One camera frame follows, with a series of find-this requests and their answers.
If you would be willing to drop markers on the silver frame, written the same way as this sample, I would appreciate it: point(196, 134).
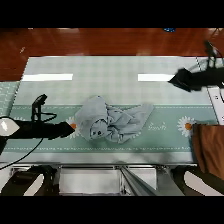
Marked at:
point(133, 181)

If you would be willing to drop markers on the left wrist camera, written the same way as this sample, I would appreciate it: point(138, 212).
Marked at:
point(36, 106)

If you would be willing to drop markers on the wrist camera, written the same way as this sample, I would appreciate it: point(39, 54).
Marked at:
point(36, 106)
point(210, 50)

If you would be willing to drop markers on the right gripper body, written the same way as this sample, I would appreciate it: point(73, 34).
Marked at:
point(185, 80)

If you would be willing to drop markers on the grey shirt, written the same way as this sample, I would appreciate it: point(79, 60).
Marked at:
point(100, 116)

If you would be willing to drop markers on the brown garment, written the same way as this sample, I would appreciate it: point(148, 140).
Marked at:
point(210, 150)

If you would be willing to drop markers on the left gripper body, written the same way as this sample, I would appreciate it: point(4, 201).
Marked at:
point(61, 130)

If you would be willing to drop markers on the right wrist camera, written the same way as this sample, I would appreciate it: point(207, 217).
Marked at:
point(210, 50)

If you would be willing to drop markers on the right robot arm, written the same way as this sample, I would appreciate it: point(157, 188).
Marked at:
point(212, 77)

